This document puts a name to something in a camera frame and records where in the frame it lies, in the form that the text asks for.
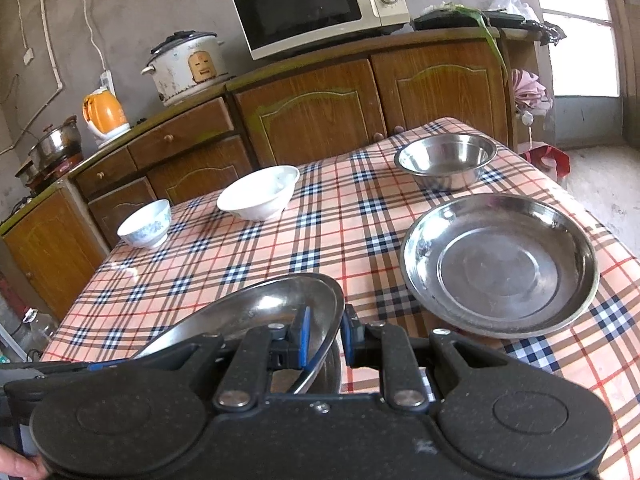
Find narrow wooden drawer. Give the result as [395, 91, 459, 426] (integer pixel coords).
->
[74, 147, 138, 200]

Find steel bowl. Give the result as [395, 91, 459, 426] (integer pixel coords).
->
[394, 133, 498, 192]

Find orange electric kettle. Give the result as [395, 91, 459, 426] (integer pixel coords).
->
[82, 87, 132, 142]

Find green onion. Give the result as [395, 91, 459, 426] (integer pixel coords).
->
[450, 5, 511, 83]

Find red induction cooker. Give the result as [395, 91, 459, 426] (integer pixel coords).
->
[25, 152, 86, 193]

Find small cabinet door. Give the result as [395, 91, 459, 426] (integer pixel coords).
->
[87, 176, 161, 248]

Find clear plastic bottle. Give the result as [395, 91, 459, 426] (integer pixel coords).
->
[10, 310, 60, 361]

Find steel cooking pot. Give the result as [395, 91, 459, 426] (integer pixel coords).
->
[27, 116, 83, 171]

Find blue patterned white bowl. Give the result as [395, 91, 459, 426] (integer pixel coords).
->
[117, 199, 172, 250]

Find clear plastic bag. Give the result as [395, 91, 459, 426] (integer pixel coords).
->
[487, 0, 538, 23]

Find window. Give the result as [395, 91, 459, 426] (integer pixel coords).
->
[525, 0, 640, 98]

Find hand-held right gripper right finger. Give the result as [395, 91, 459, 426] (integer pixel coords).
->
[342, 304, 508, 411]

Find white power cable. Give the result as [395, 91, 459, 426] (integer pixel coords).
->
[77, 0, 111, 73]

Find pink plastic bag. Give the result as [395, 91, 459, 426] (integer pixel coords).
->
[511, 69, 555, 116]

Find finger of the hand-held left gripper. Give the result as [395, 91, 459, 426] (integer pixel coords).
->
[86, 358, 132, 372]

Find white wall conduit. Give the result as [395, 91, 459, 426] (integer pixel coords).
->
[0, 0, 65, 157]

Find small dark pot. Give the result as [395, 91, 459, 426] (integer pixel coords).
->
[14, 159, 43, 186]

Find tall arched cabinet door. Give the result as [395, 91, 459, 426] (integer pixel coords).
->
[232, 57, 388, 167]
[370, 40, 512, 153]

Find person's left hand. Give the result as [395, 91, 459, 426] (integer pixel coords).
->
[0, 447, 51, 480]

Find large white bowl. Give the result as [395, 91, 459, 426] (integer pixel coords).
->
[216, 165, 301, 222]

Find white rice cooker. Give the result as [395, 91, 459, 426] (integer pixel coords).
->
[141, 31, 236, 107]

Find plaid tablecloth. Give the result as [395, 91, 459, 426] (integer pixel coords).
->
[40, 117, 640, 480]

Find wooden kitchen cabinet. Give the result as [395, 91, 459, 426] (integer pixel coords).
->
[67, 27, 543, 248]

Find wide short cabinet door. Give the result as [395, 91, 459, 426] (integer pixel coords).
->
[146, 135, 255, 206]

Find large steel plate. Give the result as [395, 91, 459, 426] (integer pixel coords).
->
[400, 192, 601, 339]
[131, 272, 347, 397]

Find red bag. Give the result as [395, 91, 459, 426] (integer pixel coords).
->
[517, 142, 571, 183]

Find black gas stove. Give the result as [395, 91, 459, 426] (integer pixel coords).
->
[411, 7, 568, 41]

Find wooden side cabinet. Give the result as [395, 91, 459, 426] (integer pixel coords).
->
[0, 175, 113, 321]

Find wide wooden drawer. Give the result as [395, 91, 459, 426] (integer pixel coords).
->
[126, 97, 235, 157]

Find cream microwave oven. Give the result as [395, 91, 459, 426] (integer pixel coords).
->
[230, 0, 412, 62]

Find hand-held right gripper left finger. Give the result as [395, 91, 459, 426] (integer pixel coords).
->
[127, 305, 313, 413]

